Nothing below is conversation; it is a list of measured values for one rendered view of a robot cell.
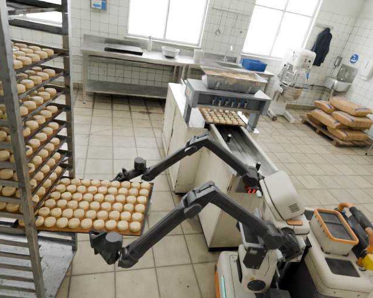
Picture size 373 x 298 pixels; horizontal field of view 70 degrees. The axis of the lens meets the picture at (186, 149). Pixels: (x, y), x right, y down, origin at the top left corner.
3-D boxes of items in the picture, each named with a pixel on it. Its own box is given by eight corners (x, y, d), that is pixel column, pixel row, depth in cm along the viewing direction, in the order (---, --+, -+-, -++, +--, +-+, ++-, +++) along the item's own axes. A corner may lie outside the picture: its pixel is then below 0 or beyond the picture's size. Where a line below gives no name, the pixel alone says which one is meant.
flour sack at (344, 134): (341, 141, 476) (344, 134, 469) (324, 130, 510) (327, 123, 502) (368, 141, 502) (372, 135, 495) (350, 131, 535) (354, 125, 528)
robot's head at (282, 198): (293, 186, 142) (283, 166, 136) (308, 214, 124) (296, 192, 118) (269, 197, 146) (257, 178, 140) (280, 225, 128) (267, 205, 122)
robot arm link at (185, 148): (199, 151, 142) (201, 140, 151) (192, 144, 140) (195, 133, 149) (147, 185, 163) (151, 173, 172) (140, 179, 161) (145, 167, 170)
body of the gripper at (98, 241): (93, 252, 117) (101, 264, 113) (90, 236, 112) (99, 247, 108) (106, 245, 121) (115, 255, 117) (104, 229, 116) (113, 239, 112)
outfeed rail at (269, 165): (204, 87, 354) (205, 82, 350) (206, 87, 355) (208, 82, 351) (273, 178, 186) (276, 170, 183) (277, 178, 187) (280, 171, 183)
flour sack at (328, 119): (307, 115, 539) (311, 106, 530) (322, 115, 554) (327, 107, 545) (334, 131, 481) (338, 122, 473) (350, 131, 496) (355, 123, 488)
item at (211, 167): (189, 198, 281) (208, 122, 237) (219, 198, 289) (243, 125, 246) (205, 255, 222) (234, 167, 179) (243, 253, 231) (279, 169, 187)
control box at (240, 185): (233, 189, 190) (238, 174, 183) (263, 190, 196) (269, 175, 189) (235, 193, 187) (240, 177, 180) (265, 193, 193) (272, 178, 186)
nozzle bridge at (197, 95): (180, 112, 262) (186, 78, 245) (247, 118, 280) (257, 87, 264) (186, 126, 234) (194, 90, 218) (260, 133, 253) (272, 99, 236)
